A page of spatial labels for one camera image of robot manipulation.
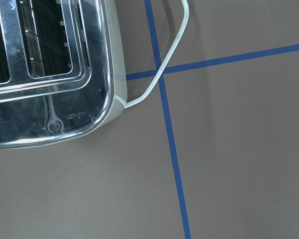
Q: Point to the chrome cream toaster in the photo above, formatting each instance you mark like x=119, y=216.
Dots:
x=62, y=71

